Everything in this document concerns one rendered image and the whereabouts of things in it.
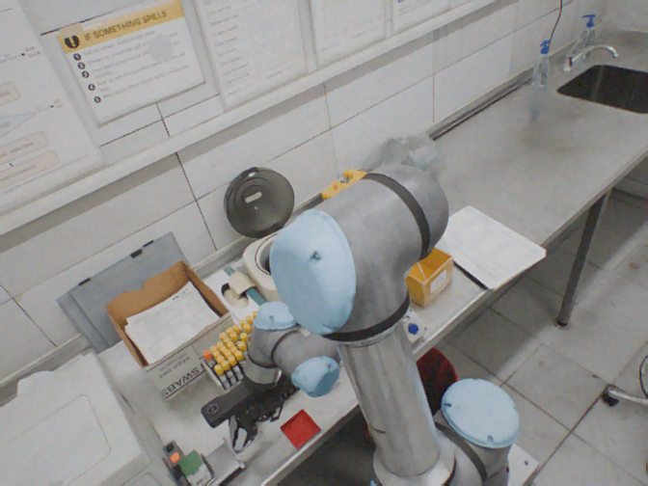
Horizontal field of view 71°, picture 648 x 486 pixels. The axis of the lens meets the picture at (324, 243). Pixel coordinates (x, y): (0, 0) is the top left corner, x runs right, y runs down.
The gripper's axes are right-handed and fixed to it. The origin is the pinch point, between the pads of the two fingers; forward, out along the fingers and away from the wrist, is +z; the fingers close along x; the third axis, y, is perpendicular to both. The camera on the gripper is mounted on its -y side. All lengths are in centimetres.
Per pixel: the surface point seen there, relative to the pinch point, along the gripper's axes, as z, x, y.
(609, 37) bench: -128, 53, 231
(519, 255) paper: -43, -7, 81
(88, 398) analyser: -13.9, 12.0, -26.6
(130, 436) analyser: -15.5, -0.7, -23.5
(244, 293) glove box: -13.3, 37.0, 21.7
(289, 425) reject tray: -2.4, -1.7, 13.1
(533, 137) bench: -73, 27, 136
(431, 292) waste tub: -30, 0, 55
